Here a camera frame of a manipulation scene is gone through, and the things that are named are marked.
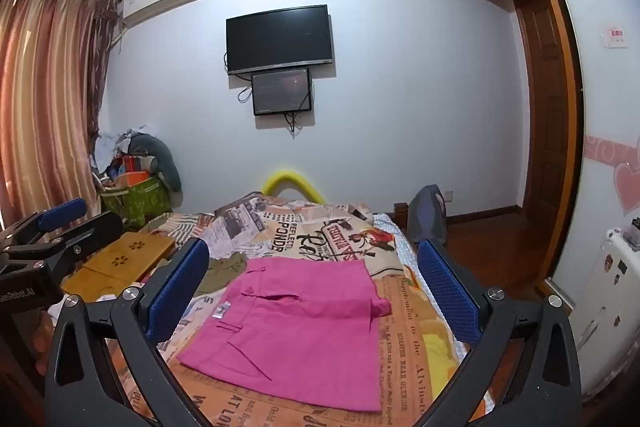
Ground small black monitor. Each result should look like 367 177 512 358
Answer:
251 68 313 116

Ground wooden door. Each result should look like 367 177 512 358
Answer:
515 0 567 268

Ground green patterned bag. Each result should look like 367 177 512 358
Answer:
97 179 173 230

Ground pink towel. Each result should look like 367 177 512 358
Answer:
177 257 392 412

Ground printed blanket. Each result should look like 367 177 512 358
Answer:
100 192 501 427

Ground black wall television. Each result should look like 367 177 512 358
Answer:
226 5 335 76

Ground olive green cloth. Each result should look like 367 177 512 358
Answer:
195 254 248 295

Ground white wardrobe door pink hearts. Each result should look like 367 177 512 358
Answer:
515 0 640 358

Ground grey plush toy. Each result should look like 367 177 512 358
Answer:
127 134 182 192

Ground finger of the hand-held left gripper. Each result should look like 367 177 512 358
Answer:
0 198 88 251
7 213 124 266

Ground white suitcase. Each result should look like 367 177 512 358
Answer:
567 227 640 403

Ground blue grey backpack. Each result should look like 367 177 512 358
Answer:
407 185 448 253

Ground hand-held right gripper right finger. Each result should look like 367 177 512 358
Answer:
415 238 584 427

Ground white switch red label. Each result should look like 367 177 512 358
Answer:
600 26 627 48

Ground striped pink curtain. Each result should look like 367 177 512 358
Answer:
0 0 121 228

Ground pile of clutter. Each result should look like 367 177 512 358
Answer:
90 124 163 190

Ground wooden lap desk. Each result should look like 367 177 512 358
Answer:
62 232 176 303

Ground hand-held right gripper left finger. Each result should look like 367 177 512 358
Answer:
44 238 211 427

